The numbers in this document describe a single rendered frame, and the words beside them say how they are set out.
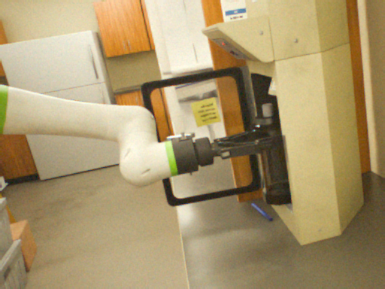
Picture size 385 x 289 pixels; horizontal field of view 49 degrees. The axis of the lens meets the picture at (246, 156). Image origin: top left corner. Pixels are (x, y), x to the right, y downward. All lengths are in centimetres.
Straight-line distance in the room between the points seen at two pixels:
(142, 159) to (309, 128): 41
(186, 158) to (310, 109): 33
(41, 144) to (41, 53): 117
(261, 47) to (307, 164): 30
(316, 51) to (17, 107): 68
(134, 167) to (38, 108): 25
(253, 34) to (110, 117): 42
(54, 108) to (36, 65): 490
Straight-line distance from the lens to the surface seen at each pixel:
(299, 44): 98
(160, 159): 105
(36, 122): 108
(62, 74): 592
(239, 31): 94
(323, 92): 101
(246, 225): 125
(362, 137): 150
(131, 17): 616
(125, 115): 112
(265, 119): 108
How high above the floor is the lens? 149
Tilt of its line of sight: 17 degrees down
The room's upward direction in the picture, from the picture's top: 10 degrees counter-clockwise
